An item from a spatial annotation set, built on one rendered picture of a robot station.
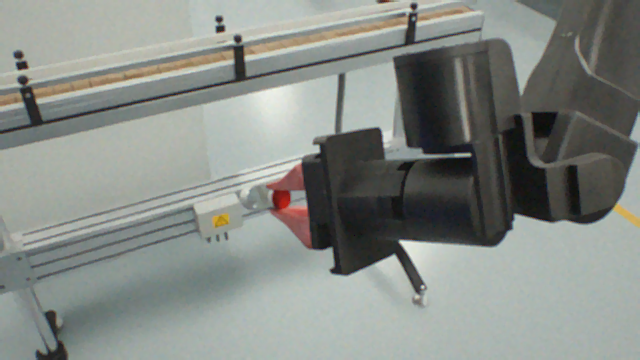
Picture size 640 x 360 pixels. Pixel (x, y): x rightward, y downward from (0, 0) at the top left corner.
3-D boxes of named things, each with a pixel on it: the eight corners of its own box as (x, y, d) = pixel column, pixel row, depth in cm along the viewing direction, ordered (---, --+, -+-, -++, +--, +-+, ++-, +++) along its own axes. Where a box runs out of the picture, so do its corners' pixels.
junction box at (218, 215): (201, 240, 157) (197, 214, 151) (196, 228, 160) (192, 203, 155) (243, 227, 161) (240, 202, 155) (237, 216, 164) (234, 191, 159)
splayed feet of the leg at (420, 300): (415, 311, 195) (420, 283, 187) (345, 224, 231) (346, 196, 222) (435, 303, 198) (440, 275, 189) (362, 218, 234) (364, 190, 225)
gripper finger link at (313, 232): (295, 148, 52) (378, 142, 45) (306, 226, 53) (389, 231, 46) (236, 159, 47) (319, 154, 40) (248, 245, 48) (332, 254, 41)
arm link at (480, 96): (630, 203, 36) (537, 187, 44) (614, 15, 34) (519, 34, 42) (466, 254, 32) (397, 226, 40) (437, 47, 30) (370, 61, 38)
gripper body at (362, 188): (363, 127, 46) (444, 119, 41) (378, 252, 47) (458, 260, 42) (305, 137, 41) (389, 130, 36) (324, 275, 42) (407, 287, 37)
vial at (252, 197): (239, 184, 52) (271, 183, 49) (259, 186, 53) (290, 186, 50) (238, 209, 51) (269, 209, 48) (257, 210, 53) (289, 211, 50)
